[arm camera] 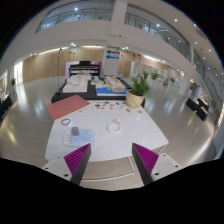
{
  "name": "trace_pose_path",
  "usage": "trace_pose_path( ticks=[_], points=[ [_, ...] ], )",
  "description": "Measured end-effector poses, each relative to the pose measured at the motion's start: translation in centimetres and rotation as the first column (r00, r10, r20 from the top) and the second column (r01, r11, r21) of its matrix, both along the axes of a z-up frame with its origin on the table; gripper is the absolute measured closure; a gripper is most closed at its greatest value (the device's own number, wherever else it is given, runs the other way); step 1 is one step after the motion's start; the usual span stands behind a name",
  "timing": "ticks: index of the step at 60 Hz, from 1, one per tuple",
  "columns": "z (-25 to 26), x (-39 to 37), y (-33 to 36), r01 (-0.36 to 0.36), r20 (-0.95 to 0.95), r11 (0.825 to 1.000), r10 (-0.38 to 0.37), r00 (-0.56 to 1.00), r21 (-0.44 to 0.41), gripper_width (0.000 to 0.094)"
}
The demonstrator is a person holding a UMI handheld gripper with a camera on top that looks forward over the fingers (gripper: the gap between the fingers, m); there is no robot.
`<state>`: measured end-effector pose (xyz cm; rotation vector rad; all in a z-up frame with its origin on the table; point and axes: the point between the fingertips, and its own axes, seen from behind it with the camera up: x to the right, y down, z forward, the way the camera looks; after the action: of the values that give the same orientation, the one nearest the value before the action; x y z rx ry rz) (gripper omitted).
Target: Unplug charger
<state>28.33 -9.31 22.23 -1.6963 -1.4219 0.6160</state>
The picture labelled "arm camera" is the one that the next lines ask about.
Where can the white power strip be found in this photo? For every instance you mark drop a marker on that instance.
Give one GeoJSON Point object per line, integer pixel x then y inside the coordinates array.
{"type": "Point", "coordinates": [85, 136]}

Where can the black piano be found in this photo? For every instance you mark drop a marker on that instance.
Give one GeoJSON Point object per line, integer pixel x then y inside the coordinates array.
{"type": "Point", "coordinates": [92, 68]}

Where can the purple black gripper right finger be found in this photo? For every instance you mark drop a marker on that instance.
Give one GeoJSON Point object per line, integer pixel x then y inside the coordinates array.
{"type": "Point", "coordinates": [145, 160]}

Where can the red mat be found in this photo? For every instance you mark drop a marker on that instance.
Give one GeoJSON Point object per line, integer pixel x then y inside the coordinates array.
{"type": "Point", "coordinates": [66, 106]}

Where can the potted green plant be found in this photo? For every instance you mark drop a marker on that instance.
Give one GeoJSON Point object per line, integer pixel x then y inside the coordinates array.
{"type": "Point", "coordinates": [140, 87]}

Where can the purple charger plug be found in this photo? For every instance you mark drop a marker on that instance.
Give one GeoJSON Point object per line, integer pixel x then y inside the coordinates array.
{"type": "Point", "coordinates": [75, 131]}

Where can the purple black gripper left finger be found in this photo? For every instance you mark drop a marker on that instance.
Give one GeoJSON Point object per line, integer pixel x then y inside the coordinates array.
{"type": "Point", "coordinates": [77, 162]}

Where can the black display platform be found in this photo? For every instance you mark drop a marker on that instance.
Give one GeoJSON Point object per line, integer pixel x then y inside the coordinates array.
{"type": "Point", "coordinates": [90, 94]}

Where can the white table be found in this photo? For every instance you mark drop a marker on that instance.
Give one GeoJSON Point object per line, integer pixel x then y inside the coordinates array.
{"type": "Point", "coordinates": [115, 126]}

